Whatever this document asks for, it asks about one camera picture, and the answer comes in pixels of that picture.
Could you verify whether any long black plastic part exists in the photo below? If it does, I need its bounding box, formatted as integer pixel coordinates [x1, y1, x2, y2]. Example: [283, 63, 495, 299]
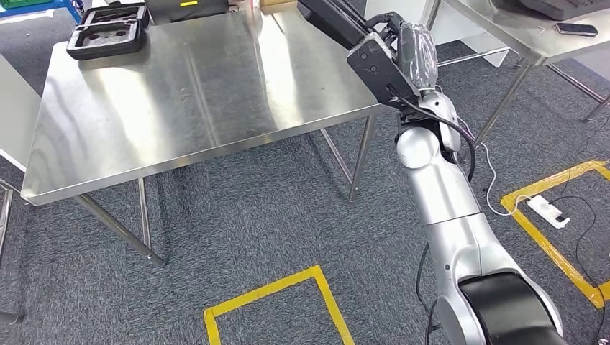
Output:
[296, 0, 372, 50]

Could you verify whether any stainless steel workbench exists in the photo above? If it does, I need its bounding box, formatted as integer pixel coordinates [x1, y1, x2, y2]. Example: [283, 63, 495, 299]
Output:
[20, 6, 385, 267]
[0, 53, 43, 258]
[422, 0, 610, 144]

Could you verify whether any yellow floor tape square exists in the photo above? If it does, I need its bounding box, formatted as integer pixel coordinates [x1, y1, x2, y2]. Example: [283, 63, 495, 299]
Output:
[499, 160, 610, 311]
[203, 264, 357, 345]

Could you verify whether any white power strip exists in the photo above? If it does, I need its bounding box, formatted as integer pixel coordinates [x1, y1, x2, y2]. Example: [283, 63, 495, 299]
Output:
[525, 194, 571, 231]

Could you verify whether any black foam tray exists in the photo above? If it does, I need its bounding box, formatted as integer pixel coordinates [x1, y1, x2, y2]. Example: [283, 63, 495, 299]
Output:
[80, 1, 151, 30]
[65, 18, 149, 61]

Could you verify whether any black smartphone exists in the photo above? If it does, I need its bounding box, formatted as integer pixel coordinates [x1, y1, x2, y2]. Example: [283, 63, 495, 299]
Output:
[554, 22, 599, 38]

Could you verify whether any green plastic bin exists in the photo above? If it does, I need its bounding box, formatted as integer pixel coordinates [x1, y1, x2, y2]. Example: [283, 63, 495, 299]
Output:
[0, 0, 54, 11]

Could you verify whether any black camera cable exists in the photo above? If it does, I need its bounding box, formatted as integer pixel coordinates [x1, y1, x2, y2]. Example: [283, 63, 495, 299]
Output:
[386, 84, 478, 183]

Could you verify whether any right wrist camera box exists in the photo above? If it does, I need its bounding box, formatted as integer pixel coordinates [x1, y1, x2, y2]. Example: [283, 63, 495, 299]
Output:
[345, 32, 424, 109]

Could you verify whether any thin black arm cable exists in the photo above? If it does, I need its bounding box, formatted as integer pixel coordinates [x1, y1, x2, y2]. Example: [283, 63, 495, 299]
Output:
[416, 242, 445, 345]

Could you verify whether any white power cable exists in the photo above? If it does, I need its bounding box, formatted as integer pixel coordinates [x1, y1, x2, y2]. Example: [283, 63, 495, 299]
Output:
[456, 116, 534, 218]

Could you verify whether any thin black floor cable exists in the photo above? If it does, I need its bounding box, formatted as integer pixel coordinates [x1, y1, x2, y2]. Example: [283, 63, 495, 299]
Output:
[547, 162, 610, 316]

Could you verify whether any blue metal frame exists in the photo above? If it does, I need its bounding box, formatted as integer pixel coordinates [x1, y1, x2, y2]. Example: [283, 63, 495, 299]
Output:
[0, 0, 83, 24]

